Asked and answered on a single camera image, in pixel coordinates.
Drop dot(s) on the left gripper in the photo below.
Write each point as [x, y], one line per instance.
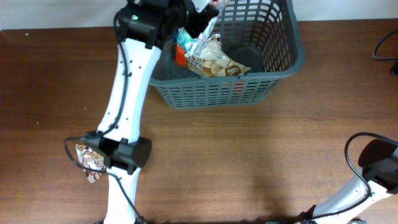
[209, 12]

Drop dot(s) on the multicolour tissue pack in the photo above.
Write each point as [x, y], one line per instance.
[193, 46]

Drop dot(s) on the orange pasta packet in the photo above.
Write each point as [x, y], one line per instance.
[180, 57]

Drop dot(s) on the beige snack bag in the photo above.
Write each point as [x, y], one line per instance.
[213, 62]

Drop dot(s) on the grey plastic shopping basket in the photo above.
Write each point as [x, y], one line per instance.
[263, 35]

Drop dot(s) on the beige cookie bag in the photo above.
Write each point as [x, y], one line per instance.
[91, 161]

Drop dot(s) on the green lid jar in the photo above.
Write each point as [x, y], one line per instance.
[257, 82]

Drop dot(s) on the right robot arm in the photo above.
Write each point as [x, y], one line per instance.
[377, 180]

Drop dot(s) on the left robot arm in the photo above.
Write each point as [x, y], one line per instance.
[141, 29]

